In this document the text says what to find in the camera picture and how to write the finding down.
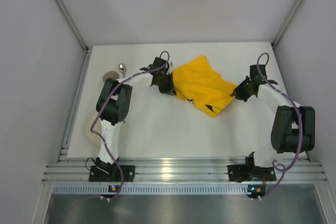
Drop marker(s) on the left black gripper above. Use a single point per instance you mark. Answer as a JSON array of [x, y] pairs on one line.
[[169, 84]]

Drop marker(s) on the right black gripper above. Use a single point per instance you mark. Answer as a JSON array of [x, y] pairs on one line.
[[240, 92]]

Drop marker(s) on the yellow printed cloth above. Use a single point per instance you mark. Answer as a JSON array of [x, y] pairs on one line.
[[198, 83]]

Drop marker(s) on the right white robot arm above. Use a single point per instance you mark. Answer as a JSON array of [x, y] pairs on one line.
[[293, 129]]

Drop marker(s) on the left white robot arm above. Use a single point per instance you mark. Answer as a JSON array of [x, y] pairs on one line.
[[113, 107]]

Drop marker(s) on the cream paper cup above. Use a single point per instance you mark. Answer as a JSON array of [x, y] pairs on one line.
[[110, 75]]

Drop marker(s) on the cream upturned bowl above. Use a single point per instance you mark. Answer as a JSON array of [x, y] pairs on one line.
[[93, 139]]

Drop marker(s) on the metal spoon green handle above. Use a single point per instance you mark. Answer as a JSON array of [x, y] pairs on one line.
[[122, 69]]

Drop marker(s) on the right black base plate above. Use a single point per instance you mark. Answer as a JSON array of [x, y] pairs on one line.
[[244, 173]]

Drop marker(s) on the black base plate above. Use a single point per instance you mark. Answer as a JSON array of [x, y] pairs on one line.
[[244, 173], [99, 175]]

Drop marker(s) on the left aluminium corner post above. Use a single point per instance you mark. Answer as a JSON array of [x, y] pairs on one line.
[[69, 20]]

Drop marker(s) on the aluminium corner post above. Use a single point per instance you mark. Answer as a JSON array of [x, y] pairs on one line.
[[69, 20], [287, 22]]

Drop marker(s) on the aluminium mounting rail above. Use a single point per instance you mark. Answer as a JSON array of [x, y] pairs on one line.
[[173, 170]]

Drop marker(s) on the slotted cable duct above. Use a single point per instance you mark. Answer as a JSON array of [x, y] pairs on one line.
[[158, 189]]

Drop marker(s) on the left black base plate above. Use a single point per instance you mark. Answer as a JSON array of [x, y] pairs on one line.
[[99, 175]]

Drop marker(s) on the right aluminium corner post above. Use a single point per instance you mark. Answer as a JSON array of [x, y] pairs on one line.
[[287, 22]]

